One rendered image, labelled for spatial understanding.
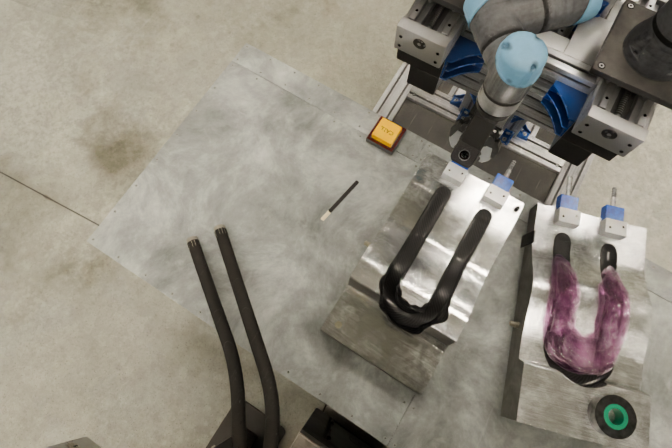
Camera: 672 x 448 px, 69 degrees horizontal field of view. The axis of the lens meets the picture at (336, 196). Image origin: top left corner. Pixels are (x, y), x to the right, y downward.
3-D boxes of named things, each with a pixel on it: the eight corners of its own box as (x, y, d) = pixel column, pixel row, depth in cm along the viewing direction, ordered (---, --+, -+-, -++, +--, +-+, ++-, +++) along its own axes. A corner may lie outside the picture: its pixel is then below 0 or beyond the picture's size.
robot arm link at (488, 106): (515, 114, 84) (472, 92, 86) (506, 126, 88) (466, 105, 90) (533, 81, 86) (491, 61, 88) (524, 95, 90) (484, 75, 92)
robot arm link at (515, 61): (538, 19, 77) (560, 64, 74) (515, 60, 88) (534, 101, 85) (491, 31, 77) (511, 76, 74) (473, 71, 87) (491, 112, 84)
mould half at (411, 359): (423, 165, 130) (431, 143, 117) (513, 214, 125) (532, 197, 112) (321, 331, 117) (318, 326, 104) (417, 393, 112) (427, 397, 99)
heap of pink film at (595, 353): (546, 251, 116) (560, 243, 109) (623, 270, 114) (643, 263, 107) (532, 363, 108) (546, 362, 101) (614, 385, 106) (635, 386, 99)
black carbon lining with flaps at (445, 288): (436, 185, 121) (444, 171, 112) (496, 218, 118) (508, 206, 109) (364, 308, 111) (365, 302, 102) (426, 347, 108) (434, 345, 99)
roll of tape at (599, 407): (582, 396, 101) (590, 397, 98) (619, 391, 101) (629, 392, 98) (594, 439, 98) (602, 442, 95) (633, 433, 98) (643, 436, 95)
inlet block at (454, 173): (463, 139, 125) (468, 130, 120) (480, 149, 124) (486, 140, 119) (438, 180, 122) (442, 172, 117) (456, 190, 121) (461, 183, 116)
